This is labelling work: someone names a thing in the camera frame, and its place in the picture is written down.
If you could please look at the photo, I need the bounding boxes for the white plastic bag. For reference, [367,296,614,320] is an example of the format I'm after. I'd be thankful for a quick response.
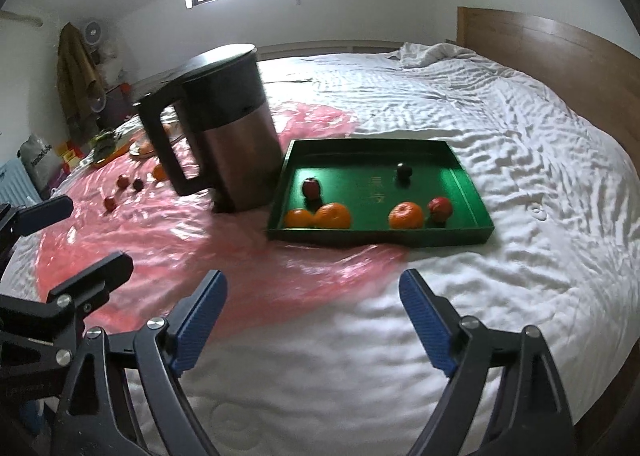
[100,41,126,82]

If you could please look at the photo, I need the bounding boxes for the beige pipe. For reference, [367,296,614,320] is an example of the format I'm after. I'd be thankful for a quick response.
[0,10,43,27]

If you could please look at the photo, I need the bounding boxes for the crumpled white blanket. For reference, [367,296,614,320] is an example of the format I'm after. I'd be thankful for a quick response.
[385,42,481,69]

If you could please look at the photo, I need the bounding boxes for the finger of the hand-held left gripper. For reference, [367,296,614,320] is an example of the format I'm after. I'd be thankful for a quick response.
[0,195,75,242]
[45,251,135,337]

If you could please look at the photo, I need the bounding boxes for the yellow and red box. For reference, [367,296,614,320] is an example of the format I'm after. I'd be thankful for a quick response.
[57,141,83,169]

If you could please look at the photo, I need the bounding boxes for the beige bed frame rail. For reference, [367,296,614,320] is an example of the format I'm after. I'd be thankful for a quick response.
[257,40,401,59]

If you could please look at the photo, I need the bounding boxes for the orange cutting board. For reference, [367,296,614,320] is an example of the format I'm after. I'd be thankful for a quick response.
[92,136,138,167]

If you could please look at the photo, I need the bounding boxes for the bed with white sheet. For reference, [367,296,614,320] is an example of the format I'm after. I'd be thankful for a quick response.
[0,43,633,456]

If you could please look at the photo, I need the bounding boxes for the patterned plate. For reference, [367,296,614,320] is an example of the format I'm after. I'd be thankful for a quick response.
[129,123,173,157]

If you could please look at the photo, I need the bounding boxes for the brown coat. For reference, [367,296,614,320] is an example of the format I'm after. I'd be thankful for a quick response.
[56,22,106,137]

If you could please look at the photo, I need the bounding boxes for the black and steel kettle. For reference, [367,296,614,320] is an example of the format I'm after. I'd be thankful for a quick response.
[132,43,285,213]

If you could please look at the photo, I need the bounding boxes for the dark cabinet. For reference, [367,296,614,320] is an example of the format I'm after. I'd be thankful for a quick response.
[107,81,138,122]

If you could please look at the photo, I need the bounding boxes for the pink plastic sheet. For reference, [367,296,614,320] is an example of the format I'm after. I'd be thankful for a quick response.
[30,103,416,337]

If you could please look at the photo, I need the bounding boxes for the grey bag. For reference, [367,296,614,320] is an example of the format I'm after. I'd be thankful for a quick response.
[19,133,63,187]

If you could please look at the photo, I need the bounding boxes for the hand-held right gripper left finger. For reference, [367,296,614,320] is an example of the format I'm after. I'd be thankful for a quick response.
[52,268,228,456]

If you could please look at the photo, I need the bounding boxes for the green tray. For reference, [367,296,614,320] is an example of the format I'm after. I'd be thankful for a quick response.
[266,138,496,249]

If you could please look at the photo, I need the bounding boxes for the green leafy vegetable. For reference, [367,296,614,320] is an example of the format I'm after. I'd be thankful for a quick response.
[90,128,121,162]

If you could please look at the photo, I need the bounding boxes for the light blue suitcase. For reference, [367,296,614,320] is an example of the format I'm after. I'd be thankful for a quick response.
[0,158,43,209]

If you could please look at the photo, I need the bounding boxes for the wooden headboard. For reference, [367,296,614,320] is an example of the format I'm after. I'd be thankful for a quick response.
[456,6,640,437]

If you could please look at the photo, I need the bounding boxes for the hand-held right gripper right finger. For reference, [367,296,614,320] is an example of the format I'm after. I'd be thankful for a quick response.
[398,268,576,456]

